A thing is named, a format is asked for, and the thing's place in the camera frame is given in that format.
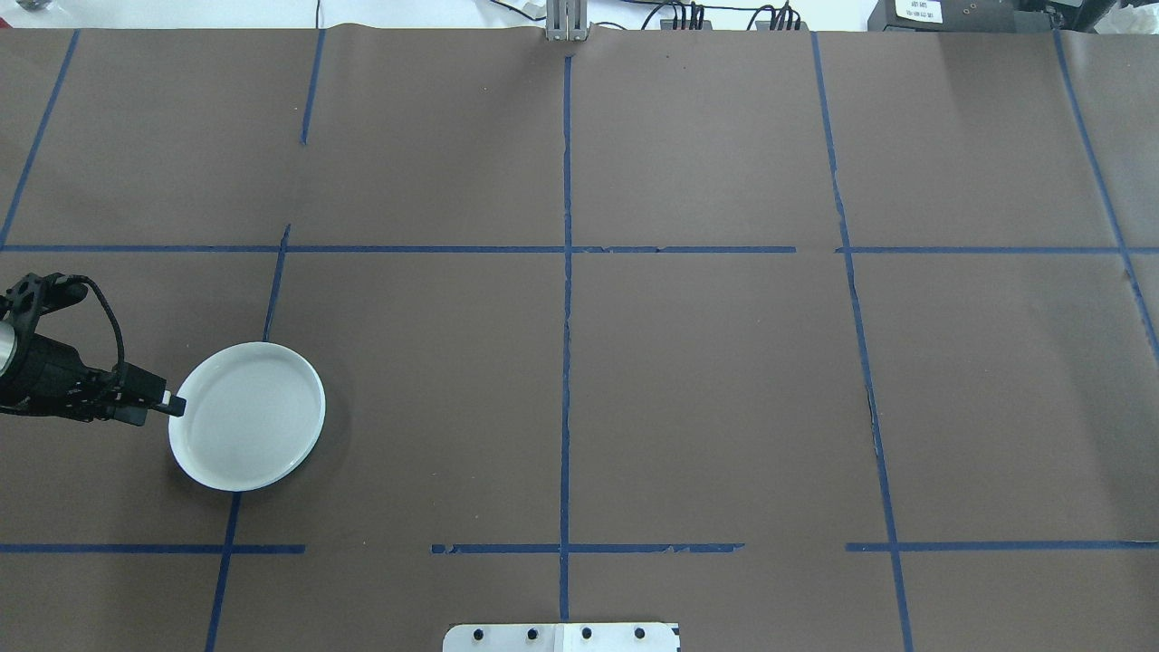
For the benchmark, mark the white plate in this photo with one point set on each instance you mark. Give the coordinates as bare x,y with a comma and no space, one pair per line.
246,417

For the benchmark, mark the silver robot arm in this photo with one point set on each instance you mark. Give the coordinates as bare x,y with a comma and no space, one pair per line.
4,349

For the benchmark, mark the black orange connector box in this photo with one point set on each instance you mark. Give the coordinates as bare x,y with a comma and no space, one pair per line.
780,21
684,21

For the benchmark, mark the black box with white label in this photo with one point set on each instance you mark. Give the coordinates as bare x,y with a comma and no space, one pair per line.
987,20

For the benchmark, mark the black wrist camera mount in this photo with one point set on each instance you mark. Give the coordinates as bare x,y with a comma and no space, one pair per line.
36,294

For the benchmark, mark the white pedestal with base plate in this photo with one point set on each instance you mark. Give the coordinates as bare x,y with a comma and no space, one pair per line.
561,639

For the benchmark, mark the aluminium frame post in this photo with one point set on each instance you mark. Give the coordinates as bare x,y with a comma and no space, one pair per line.
567,23

